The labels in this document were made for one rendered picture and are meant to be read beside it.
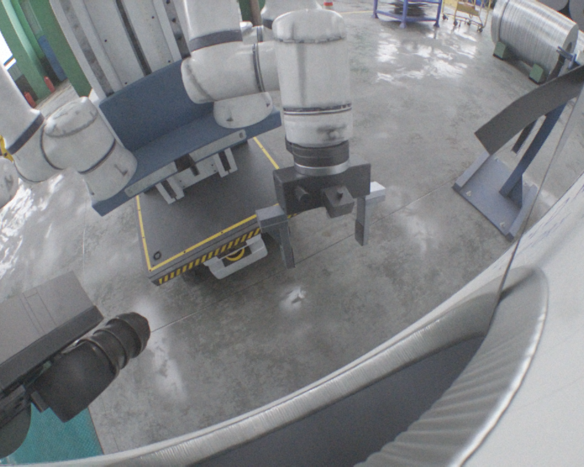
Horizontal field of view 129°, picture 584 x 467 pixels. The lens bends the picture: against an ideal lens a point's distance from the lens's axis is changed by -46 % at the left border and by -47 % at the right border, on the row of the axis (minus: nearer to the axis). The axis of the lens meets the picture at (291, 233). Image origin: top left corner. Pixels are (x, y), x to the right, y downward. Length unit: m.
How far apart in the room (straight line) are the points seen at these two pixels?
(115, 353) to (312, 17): 0.41
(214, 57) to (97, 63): 0.52
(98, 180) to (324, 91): 0.67
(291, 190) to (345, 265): 0.90
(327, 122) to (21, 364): 0.36
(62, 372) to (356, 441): 0.52
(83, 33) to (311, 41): 0.69
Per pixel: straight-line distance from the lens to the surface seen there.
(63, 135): 0.74
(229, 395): 1.16
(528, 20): 4.93
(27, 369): 0.22
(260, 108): 0.78
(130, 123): 0.89
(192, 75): 0.43
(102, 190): 0.82
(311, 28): 0.30
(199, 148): 0.78
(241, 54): 0.42
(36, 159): 0.86
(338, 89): 0.30
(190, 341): 1.24
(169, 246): 1.04
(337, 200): 0.32
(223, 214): 1.01
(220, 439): 0.56
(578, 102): 0.21
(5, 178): 0.59
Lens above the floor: 1.10
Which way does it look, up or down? 59 degrees down
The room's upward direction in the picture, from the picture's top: 10 degrees counter-clockwise
